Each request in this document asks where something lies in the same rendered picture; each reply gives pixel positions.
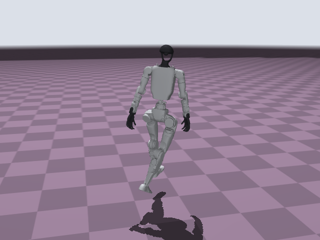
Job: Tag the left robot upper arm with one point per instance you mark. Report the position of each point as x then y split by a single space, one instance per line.
144 79

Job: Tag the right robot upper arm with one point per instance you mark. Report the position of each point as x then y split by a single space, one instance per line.
180 75

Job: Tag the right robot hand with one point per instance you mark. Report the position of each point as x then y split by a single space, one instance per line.
186 122

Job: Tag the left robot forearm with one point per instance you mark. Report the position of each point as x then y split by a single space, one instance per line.
136 100

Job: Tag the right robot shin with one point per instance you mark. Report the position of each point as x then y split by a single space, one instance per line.
154 167

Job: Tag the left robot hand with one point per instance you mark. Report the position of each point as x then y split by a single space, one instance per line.
130 119

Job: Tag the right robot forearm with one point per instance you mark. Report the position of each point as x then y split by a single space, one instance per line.
185 105

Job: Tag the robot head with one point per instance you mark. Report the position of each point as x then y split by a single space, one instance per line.
166 49

